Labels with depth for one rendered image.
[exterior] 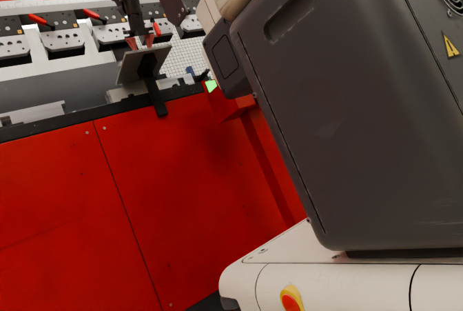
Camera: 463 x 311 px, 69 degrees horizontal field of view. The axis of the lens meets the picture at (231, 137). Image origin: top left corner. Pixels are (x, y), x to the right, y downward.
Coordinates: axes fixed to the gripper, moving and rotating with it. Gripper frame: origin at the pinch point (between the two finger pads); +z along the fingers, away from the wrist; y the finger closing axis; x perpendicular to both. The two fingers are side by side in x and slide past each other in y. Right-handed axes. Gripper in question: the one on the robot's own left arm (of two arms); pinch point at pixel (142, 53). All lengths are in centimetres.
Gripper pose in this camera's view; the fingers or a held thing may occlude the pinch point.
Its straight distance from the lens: 139.1
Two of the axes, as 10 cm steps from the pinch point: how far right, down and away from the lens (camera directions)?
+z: 1.4, 9.3, 3.4
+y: -8.2, 3.0, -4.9
